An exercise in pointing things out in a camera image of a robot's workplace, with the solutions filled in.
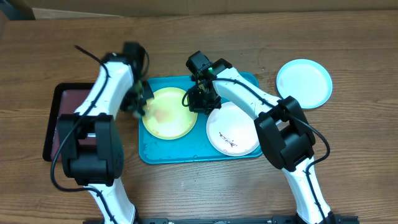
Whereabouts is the black tray with red liquid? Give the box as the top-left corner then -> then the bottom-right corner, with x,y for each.
42,83 -> 94,162

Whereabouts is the white plate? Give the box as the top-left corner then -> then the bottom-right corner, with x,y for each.
206,101 -> 259,157

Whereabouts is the light blue plate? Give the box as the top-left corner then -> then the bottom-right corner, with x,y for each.
276,59 -> 333,109

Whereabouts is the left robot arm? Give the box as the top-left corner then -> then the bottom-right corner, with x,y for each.
50,42 -> 154,223

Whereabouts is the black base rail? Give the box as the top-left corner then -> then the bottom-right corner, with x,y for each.
82,215 -> 360,224

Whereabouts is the teal plastic serving tray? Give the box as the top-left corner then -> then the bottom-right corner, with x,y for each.
138,72 -> 262,164

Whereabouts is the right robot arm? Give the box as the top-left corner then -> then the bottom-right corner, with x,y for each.
182,51 -> 338,223

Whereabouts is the green rimmed plate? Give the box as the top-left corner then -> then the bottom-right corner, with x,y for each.
142,87 -> 198,140

